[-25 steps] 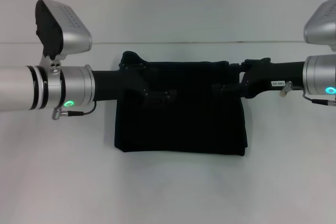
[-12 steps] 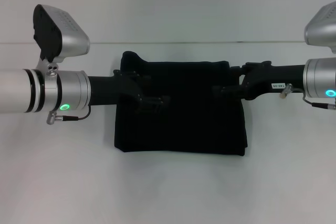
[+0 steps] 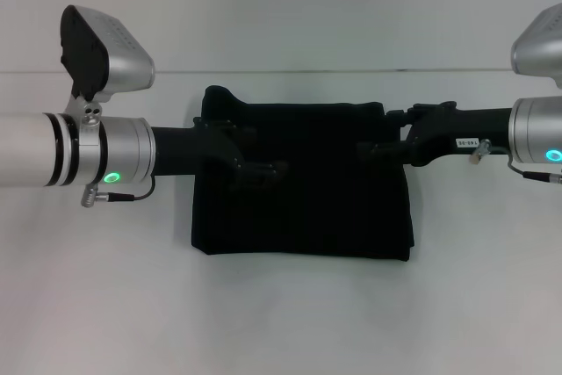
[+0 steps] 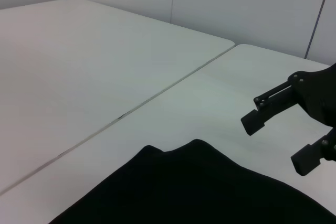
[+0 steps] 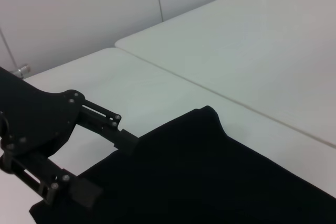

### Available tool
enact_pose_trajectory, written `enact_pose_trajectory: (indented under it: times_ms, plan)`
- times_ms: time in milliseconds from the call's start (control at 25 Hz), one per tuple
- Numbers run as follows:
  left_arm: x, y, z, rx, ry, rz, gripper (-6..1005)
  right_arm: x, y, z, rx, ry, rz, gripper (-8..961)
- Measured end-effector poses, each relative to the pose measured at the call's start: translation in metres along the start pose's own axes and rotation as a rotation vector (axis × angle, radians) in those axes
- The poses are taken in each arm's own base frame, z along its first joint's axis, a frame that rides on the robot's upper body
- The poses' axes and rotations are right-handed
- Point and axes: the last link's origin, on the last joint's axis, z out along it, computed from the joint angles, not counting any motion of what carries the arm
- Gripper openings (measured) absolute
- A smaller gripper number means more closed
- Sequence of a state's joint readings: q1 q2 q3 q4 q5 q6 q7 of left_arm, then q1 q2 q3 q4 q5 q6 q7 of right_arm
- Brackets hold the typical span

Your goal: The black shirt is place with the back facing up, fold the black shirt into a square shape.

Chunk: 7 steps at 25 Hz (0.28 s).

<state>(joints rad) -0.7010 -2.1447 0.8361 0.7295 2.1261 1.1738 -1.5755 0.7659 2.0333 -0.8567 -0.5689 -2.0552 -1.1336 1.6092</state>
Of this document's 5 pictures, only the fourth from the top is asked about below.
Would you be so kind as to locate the black t-shirt with FREE print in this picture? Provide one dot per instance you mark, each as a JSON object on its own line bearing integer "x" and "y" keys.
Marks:
{"x": 199, "y": 187}

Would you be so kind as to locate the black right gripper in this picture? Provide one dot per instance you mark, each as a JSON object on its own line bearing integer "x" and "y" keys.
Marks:
{"x": 319, "y": 95}

